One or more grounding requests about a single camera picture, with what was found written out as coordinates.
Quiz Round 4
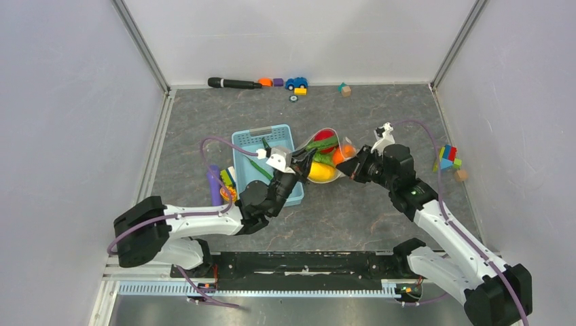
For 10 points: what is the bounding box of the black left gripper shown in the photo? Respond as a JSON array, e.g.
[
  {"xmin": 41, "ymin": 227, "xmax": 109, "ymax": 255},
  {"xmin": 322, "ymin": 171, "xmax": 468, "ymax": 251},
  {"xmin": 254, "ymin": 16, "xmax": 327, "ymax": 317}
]
[{"xmin": 269, "ymin": 145, "xmax": 317, "ymax": 217}]

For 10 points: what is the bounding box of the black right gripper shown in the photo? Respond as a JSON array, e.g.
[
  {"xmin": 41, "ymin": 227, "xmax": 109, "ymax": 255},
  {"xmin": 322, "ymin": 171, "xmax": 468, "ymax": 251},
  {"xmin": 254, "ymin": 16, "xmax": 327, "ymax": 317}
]
[{"xmin": 336, "ymin": 145, "xmax": 395, "ymax": 191}]

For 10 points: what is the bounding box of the orange toy fruit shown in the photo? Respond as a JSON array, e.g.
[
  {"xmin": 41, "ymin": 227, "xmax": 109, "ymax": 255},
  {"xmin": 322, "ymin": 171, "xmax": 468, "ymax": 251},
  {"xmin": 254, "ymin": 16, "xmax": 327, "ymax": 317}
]
[{"xmin": 331, "ymin": 144, "xmax": 357, "ymax": 166}]

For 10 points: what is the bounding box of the yellow toy lemon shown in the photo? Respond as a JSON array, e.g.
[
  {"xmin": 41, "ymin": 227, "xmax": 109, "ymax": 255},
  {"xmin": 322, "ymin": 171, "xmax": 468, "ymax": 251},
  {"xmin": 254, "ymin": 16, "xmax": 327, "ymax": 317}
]
[{"xmin": 308, "ymin": 161, "xmax": 338, "ymax": 183}]

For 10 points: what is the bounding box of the clear dotted zip top bag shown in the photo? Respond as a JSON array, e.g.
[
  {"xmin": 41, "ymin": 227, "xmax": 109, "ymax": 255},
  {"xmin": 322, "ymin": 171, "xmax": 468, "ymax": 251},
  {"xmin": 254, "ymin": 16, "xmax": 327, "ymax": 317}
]
[{"xmin": 296, "ymin": 128, "xmax": 359, "ymax": 184}]

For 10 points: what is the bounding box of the green toy cucumber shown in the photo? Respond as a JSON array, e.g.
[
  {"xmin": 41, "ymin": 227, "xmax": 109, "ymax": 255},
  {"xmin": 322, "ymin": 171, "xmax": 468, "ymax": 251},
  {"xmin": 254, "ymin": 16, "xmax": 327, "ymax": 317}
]
[{"xmin": 305, "ymin": 136, "xmax": 339, "ymax": 151}]

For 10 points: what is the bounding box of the red toy apple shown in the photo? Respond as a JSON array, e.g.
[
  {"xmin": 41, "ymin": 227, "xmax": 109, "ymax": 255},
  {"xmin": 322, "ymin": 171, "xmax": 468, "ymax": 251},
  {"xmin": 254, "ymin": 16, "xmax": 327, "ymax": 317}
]
[{"xmin": 314, "ymin": 129, "xmax": 336, "ymax": 153}]

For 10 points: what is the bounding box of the green toy bean pod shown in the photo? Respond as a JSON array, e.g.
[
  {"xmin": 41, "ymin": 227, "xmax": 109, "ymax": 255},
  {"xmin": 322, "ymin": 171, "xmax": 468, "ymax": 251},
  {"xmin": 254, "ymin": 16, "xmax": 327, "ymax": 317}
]
[{"xmin": 246, "ymin": 157, "xmax": 273, "ymax": 181}]

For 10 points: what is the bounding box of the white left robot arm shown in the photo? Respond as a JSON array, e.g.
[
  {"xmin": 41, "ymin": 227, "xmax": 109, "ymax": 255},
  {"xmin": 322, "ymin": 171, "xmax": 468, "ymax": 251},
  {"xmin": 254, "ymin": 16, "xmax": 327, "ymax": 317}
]
[{"xmin": 107, "ymin": 146, "xmax": 317, "ymax": 277}]

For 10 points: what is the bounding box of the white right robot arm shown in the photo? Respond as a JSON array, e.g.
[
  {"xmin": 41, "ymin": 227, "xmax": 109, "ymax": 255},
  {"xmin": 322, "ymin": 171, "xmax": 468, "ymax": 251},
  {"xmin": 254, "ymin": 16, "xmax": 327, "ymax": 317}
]
[{"xmin": 337, "ymin": 144, "xmax": 533, "ymax": 325}]

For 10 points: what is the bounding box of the light blue plastic basket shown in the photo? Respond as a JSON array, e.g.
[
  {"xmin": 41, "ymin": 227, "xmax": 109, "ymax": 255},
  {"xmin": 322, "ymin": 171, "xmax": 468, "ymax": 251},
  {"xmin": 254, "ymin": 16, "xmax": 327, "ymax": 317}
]
[{"xmin": 231, "ymin": 124, "xmax": 306, "ymax": 208}]

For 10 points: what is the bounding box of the green blue white brick stack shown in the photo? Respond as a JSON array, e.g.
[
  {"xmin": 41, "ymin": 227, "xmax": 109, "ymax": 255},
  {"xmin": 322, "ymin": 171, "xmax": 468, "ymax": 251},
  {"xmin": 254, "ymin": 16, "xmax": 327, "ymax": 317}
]
[{"xmin": 220, "ymin": 166, "xmax": 236, "ymax": 187}]

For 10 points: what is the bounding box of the yellow butterfly toy brick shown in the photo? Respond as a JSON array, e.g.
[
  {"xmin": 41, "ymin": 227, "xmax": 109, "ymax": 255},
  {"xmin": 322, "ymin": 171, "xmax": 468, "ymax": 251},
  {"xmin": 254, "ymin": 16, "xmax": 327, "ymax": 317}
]
[{"xmin": 219, "ymin": 185, "xmax": 238, "ymax": 202}]

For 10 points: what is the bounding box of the blue toy car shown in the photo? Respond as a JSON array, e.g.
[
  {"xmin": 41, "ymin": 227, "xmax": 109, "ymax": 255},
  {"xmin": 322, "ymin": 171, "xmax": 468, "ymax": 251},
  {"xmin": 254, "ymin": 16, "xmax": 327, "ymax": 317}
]
[{"xmin": 285, "ymin": 77, "xmax": 308, "ymax": 91}]

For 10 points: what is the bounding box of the teal and wood cube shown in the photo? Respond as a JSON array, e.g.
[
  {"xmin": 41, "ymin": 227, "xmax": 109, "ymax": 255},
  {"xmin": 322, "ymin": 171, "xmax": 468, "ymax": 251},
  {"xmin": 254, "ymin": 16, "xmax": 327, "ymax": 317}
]
[{"xmin": 338, "ymin": 83, "xmax": 351, "ymax": 97}]

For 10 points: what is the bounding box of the orange toy block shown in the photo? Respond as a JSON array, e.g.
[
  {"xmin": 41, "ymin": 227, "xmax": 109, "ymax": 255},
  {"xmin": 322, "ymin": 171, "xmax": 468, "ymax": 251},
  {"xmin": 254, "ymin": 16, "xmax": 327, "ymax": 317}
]
[{"xmin": 257, "ymin": 78, "xmax": 274, "ymax": 87}]

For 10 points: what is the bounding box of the purple plastic cylinder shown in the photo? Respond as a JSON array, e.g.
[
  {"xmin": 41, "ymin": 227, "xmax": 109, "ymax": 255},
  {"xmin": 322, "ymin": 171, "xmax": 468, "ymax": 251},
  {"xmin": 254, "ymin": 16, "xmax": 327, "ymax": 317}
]
[{"xmin": 206, "ymin": 164, "xmax": 223, "ymax": 206}]

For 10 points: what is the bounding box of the multicolour toy brick stack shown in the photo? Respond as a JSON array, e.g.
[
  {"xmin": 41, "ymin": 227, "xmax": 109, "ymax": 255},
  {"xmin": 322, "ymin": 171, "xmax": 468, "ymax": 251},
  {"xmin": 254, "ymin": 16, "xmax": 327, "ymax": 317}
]
[{"xmin": 433, "ymin": 144, "xmax": 462, "ymax": 172}]

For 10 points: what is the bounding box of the small wooden cube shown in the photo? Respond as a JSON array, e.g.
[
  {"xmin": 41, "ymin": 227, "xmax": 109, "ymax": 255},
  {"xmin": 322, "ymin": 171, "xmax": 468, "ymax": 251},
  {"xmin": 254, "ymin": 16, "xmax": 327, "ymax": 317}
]
[{"xmin": 454, "ymin": 169, "xmax": 469, "ymax": 182}]

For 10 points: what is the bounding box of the black microphone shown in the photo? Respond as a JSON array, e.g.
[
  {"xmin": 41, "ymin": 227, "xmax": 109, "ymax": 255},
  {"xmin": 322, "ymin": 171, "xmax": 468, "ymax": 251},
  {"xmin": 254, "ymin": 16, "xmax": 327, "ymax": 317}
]
[{"xmin": 207, "ymin": 77, "xmax": 263, "ymax": 90}]

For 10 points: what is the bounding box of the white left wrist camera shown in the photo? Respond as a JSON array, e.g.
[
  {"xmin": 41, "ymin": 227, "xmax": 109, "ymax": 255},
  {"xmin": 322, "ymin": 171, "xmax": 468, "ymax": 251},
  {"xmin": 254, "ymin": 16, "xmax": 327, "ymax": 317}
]
[{"xmin": 256, "ymin": 146, "xmax": 295, "ymax": 174}]

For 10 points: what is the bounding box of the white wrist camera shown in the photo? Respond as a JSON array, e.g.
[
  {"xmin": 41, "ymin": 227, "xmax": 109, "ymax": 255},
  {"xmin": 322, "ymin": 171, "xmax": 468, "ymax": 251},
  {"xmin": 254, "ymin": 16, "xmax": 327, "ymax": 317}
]
[
  {"xmin": 256, "ymin": 146, "xmax": 295, "ymax": 174},
  {"xmin": 371, "ymin": 122, "xmax": 395, "ymax": 154}
]

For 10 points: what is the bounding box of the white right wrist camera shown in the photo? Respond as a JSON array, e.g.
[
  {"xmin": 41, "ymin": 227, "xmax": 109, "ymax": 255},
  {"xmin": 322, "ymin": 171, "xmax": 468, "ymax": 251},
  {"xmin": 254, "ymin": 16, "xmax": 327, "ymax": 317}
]
[{"xmin": 371, "ymin": 122, "xmax": 395, "ymax": 154}]

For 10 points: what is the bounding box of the slotted cable duct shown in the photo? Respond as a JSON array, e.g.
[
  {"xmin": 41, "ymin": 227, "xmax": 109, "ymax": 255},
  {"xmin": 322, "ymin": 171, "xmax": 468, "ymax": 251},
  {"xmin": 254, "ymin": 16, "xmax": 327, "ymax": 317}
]
[{"xmin": 118, "ymin": 280, "xmax": 401, "ymax": 299}]

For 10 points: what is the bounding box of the black mounting base plate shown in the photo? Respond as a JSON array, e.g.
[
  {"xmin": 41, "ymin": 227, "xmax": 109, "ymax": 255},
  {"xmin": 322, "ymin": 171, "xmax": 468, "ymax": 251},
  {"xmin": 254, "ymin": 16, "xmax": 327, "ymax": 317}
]
[{"xmin": 186, "ymin": 251, "xmax": 420, "ymax": 291}]

